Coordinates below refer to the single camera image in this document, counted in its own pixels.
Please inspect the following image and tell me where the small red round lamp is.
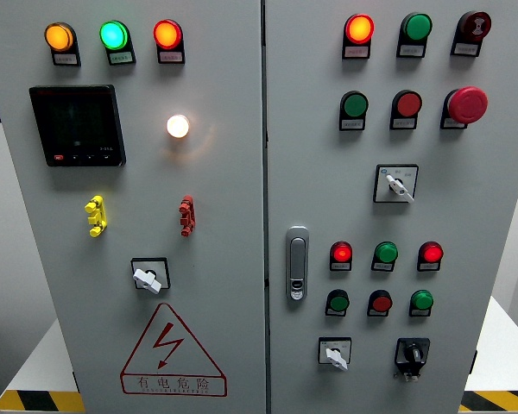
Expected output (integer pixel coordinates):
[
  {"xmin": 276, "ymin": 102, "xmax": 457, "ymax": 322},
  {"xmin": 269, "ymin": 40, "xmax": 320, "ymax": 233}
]
[
  {"xmin": 418, "ymin": 241, "xmax": 445, "ymax": 265},
  {"xmin": 330, "ymin": 241, "xmax": 354, "ymax": 264}
]

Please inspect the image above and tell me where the small red handle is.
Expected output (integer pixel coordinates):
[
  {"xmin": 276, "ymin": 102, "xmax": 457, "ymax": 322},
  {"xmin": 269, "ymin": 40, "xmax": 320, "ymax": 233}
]
[{"xmin": 178, "ymin": 194, "xmax": 196, "ymax": 237}]

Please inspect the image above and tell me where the red warning triangle sticker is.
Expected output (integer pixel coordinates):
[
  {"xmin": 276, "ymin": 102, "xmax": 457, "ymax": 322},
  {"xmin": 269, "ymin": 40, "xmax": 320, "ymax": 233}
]
[{"xmin": 120, "ymin": 303, "xmax": 229, "ymax": 398}]

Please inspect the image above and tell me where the large green push button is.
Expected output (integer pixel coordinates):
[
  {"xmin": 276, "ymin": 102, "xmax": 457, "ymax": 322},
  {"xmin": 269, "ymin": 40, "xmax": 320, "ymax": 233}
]
[{"xmin": 339, "ymin": 91, "xmax": 370, "ymax": 120}]

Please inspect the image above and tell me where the small green push button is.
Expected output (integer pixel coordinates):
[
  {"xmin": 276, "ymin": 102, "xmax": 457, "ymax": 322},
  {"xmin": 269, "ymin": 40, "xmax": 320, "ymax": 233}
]
[{"xmin": 325, "ymin": 289, "xmax": 351, "ymax": 313}]

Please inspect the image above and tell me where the small red push button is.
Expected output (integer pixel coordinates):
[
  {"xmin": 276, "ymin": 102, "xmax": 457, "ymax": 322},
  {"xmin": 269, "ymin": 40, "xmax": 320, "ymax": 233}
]
[{"xmin": 367, "ymin": 289, "xmax": 394, "ymax": 313}]

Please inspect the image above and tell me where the round white lamp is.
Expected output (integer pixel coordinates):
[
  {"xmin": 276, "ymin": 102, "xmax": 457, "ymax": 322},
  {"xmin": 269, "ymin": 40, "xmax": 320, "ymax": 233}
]
[{"xmin": 166, "ymin": 114, "xmax": 191, "ymax": 139}]

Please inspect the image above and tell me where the small yellow handle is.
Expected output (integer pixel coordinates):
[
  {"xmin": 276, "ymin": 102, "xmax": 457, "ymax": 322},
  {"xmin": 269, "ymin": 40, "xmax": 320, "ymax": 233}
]
[{"xmin": 84, "ymin": 194, "xmax": 109, "ymax": 238}]

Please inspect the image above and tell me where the large dark green lamp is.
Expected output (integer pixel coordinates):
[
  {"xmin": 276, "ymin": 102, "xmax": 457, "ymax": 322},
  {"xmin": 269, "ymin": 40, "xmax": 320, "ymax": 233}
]
[{"xmin": 399, "ymin": 12, "xmax": 433, "ymax": 44}]

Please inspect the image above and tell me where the grey door with silver lock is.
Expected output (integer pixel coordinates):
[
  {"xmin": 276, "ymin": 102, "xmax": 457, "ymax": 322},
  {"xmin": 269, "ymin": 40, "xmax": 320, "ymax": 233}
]
[{"xmin": 264, "ymin": 0, "xmax": 518, "ymax": 414}]

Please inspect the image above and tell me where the small green round lamp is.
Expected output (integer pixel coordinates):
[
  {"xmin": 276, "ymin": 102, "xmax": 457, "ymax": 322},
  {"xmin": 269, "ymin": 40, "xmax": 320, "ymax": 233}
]
[
  {"xmin": 373, "ymin": 241, "xmax": 400, "ymax": 265},
  {"xmin": 409, "ymin": 290, "xmax": 435, "ymax": 312}
]

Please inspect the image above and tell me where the large bright green lamp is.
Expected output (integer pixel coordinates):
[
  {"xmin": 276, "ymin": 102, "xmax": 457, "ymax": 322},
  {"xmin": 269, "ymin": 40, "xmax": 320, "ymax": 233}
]
[{"xmin": 98, "ymin": 20, "xmax": 131, "ymax": 52}]

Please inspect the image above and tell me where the large red push button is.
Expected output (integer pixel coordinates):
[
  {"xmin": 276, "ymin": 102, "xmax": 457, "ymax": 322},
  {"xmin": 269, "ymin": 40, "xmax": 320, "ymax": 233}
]
[{"xmin": 391, "ymin": 90, "xmax": 423, "ymax": 119}]

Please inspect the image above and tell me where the blue marked white turn switch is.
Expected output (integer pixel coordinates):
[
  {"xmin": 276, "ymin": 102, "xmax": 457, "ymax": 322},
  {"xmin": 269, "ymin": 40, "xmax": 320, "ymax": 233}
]
[{"xmin": 372, "ymin": 163, "xmax": 420, "ymax": 204}]

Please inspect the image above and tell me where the small white handle turn switch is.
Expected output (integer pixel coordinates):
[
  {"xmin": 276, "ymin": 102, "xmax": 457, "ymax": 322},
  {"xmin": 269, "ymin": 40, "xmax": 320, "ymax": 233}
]
[{"xmin": 318, "ymin": 336, "xmax": 353, "ymax": 373}]

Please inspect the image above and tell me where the grey door with warning triangle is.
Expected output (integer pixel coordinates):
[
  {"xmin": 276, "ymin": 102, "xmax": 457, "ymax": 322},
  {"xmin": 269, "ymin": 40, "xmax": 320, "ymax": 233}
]
[{"xmin": 0, "ymin": 0, "xmax": 268, "ymax": 414}]

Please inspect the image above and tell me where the black display meter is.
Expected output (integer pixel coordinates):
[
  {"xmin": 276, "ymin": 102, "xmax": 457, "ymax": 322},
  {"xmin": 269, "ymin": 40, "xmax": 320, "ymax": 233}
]
[{"xmin": 28, "ymin": 85, "xmax": 127, "ymax": 168}]

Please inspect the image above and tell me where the large red orange lamp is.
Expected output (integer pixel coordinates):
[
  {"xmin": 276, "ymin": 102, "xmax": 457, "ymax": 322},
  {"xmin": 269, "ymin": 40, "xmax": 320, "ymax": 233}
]
[
  {"xmin": 344, "ymin": 13, "xmax": 376, "ymax": 46},
  {"xmin": 152, "ymin": 19, "xmax": 184, "ymax": 51}
]

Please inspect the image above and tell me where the large red stop button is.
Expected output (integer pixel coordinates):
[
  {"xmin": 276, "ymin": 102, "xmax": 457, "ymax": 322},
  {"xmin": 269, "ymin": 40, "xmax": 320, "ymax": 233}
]
[{"xmin": 442, "ymin": 86, "xmax": 489, "ymax": 126}]

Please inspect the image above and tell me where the black handle turn switch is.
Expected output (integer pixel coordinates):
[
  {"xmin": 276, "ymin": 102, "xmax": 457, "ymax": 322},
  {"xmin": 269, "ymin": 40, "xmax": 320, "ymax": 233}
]
[{"xmin": 393, "ymin": 337, "xmax": 431, "ymax": 383}]

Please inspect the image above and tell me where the large yellow round lamp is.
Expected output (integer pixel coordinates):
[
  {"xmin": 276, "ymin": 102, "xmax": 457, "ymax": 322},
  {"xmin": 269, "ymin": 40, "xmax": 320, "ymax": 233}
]
[{"xmin": 44, "ymin": 22, "xmax": 78, "ymax": 53}]

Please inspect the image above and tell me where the silver door lock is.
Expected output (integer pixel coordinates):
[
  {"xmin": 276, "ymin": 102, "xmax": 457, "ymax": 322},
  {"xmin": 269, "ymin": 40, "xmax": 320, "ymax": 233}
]
[{"xmin": 285, "ymin": 225, "xmax": 310, "ymax": 303}]

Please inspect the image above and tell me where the dark red round buzzer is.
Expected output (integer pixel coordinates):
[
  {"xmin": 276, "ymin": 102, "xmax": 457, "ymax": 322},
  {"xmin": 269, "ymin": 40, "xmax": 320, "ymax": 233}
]
[{"xmin": 457, "ymin": 10, "xmax": 493, "ymax": 44}]

